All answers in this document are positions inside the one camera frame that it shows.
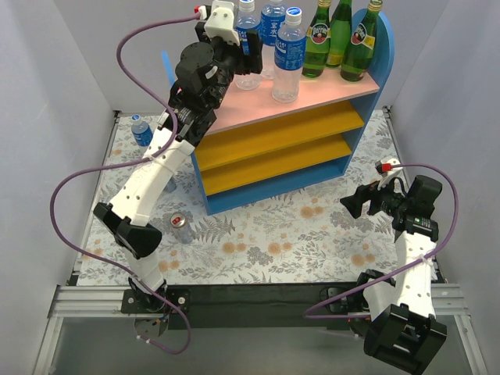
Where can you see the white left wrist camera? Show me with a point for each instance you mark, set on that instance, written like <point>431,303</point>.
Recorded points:
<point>217,20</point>

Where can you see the water bottle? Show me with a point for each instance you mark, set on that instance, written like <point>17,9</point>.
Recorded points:
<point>271,18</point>
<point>289,55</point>
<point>247,19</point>
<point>141,131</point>

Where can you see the green Perrier bottle red label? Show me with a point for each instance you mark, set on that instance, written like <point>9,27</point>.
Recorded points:
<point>359,51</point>

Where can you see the blue wooden shelf unit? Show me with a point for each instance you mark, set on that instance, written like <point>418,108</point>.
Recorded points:
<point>259,148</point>

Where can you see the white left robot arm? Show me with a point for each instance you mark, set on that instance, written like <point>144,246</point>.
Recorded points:
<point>204,73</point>

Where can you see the aluminium frame rail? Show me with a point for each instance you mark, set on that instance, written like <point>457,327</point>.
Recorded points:
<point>75,302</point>

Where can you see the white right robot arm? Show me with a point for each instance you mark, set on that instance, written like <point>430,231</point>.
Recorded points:
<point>403,331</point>

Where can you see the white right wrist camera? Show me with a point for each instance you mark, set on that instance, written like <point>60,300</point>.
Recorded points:
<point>388,169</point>

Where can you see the green Perrier bottle yellow label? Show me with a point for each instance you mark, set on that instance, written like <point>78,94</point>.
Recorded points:
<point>317,41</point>

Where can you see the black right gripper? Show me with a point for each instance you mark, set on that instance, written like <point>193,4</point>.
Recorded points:
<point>373,201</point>

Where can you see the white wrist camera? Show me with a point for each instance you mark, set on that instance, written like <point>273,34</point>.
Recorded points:
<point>217,20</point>
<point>388,169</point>

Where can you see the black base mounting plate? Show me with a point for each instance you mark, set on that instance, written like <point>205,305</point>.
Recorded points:
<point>248,305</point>

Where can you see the clear bottle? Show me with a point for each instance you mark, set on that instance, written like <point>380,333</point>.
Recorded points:
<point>181,228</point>

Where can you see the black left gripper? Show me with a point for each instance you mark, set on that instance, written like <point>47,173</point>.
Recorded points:
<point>242,50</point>

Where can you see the red bull can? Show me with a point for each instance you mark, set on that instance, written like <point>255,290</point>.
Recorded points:
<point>171,185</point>

